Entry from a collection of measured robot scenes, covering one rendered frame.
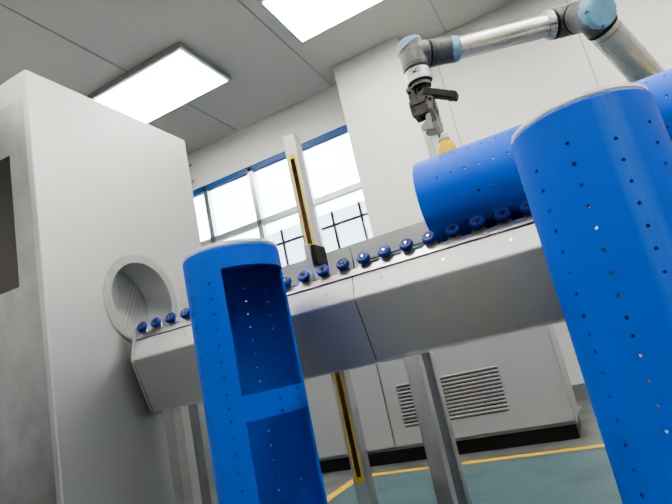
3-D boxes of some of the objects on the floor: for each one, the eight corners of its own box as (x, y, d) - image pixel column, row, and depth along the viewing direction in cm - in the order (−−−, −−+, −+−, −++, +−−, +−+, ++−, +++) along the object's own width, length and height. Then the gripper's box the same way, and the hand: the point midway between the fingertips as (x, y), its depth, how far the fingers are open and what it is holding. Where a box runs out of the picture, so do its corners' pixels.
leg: (219, 568, 200) (195, 403, 213) (231, 567, 197) (206, 401, 211) (210, 575, 194) (186, 405, 208) (222, 574, 192) (197, 403, 206)
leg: (467, 553, 162) (418, 354, 176) (486, 551, 160) (434, 350, 174) (464, 560, 157) (413, 355, 171) (482, 559, 155) (430, 351, 169)
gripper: (411, 96, 183) (427, 151, 178) (401, 84, 173) (418, 141, 168) (434, 86, 180) (451, 142, 175) (425, 73, 169) (443, 131, 165)
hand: (442, 134), depth 171 cm, fingers closed on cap, 4 cm apart
